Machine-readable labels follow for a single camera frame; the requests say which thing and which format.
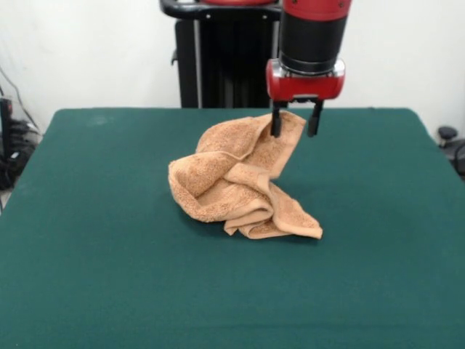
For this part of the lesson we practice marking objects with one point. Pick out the black chair base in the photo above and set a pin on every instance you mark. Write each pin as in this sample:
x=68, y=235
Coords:
x=452, y=145

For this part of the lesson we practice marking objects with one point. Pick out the black equipment box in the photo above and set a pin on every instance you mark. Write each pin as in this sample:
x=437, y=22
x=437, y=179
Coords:
x=6, y=127

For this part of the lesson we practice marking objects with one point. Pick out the orange terry towel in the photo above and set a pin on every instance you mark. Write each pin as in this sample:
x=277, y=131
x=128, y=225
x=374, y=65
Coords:
x=218, y=181

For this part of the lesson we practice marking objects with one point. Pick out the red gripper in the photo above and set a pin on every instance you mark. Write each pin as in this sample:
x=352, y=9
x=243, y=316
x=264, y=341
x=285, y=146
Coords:
x=305, y=87

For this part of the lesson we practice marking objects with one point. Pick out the red robot base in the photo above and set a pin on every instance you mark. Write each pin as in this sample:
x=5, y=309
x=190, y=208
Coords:
x=236, y=1

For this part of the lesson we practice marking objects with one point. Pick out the dark green table cloth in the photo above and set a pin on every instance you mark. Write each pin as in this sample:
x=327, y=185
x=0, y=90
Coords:
x=109, y=272

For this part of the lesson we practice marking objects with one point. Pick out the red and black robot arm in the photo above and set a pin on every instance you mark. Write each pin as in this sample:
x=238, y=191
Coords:
x=312, y=36

